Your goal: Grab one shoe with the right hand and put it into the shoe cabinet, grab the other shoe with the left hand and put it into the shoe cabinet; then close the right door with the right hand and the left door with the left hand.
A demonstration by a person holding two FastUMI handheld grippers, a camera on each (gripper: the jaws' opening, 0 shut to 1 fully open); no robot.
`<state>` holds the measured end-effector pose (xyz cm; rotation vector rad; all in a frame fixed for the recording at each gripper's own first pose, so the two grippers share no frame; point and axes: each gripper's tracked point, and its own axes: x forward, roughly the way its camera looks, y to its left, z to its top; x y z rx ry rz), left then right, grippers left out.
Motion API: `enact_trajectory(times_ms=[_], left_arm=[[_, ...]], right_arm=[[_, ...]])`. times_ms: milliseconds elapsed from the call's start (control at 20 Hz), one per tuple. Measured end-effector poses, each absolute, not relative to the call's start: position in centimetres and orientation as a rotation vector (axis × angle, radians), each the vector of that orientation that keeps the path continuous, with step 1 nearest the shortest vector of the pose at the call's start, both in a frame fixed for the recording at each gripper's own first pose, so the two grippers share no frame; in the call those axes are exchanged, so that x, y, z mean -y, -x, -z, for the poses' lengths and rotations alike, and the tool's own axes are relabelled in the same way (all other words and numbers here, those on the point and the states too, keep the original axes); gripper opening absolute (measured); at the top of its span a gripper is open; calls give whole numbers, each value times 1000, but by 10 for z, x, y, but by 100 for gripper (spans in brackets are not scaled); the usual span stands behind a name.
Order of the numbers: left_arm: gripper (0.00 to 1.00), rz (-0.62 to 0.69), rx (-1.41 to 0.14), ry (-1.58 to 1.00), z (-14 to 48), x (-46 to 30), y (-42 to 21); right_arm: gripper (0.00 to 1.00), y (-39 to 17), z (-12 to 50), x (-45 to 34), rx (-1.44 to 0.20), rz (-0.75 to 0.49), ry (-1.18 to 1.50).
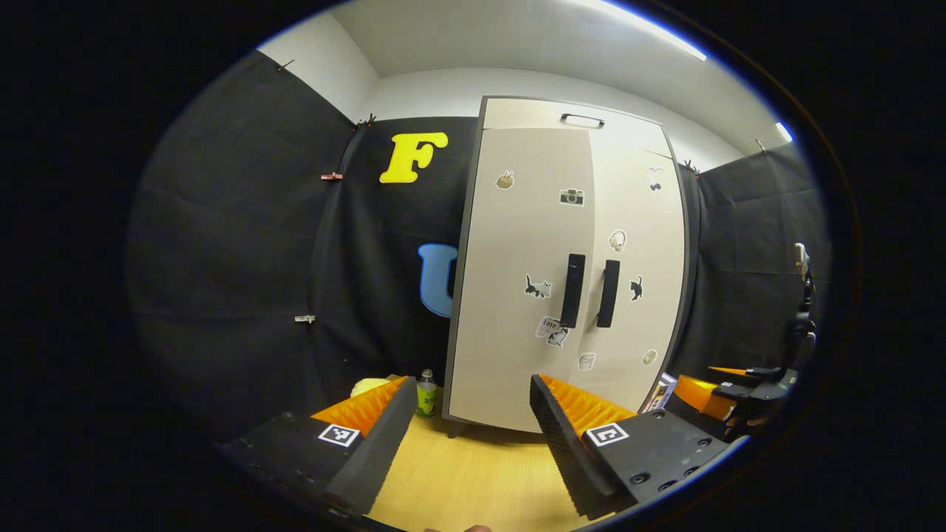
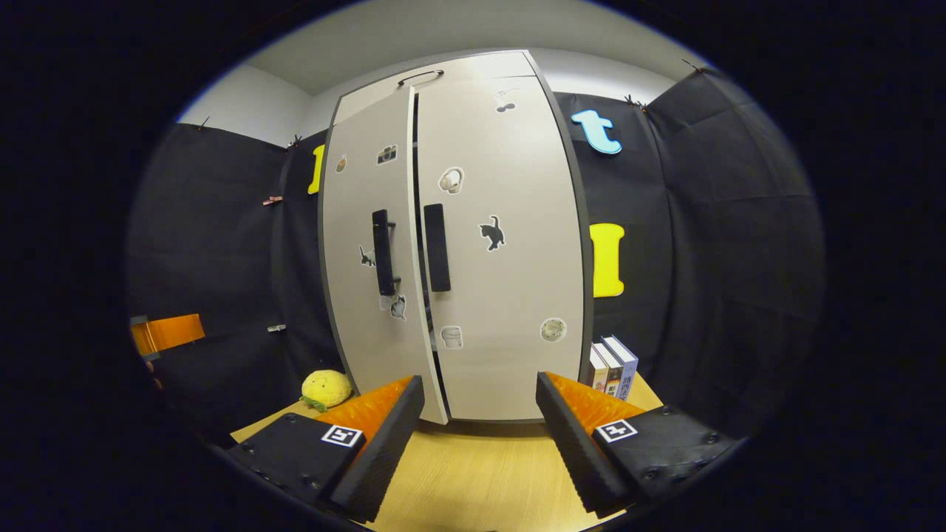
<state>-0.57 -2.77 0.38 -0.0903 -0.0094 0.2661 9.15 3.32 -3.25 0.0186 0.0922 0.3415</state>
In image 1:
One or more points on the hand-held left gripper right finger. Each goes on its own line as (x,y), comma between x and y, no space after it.
(569,451)

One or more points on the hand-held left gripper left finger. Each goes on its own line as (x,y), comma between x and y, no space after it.
(373,451)

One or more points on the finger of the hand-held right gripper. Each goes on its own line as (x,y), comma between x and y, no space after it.
(702,395)
(757,374)

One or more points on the white shoe cabinet door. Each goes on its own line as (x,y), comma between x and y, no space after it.
(650,222)
(502,244)

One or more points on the white shoe cabinet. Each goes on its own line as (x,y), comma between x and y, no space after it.
(517,222)

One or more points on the white cabinet drawer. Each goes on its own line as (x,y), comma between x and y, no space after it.
(517,114)

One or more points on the pale blue book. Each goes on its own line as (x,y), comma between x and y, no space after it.
(661,391)

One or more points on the yellow soft object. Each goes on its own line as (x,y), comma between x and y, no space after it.
(369,386)

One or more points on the green label bottle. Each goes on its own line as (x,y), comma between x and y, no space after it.
(426,399)

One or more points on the silver cloth clip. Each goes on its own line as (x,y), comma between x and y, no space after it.
(304,319)

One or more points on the black cloth clip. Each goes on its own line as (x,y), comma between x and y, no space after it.
(367,120)
(759,145)
(691,166)
(286,65)

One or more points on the ceiling light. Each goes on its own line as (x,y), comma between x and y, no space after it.
(783,131)

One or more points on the black backdrop cloth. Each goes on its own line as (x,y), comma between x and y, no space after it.
(236,244)

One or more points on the red cloth clip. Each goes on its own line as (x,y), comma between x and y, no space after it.
(332,176)

